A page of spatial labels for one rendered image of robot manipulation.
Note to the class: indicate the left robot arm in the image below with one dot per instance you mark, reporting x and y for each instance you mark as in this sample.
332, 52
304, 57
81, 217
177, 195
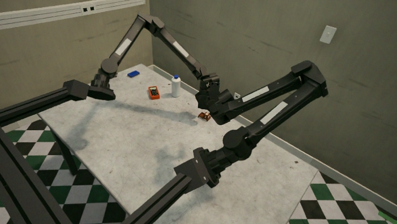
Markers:
153, 24

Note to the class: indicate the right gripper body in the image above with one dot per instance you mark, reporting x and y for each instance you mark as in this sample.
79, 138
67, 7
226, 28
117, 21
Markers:
202, 100

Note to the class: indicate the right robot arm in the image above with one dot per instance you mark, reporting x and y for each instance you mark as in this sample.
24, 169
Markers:
223, 108

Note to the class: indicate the white bottle with blue cap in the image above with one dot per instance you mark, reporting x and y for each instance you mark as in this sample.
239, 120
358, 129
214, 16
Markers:
175, 86

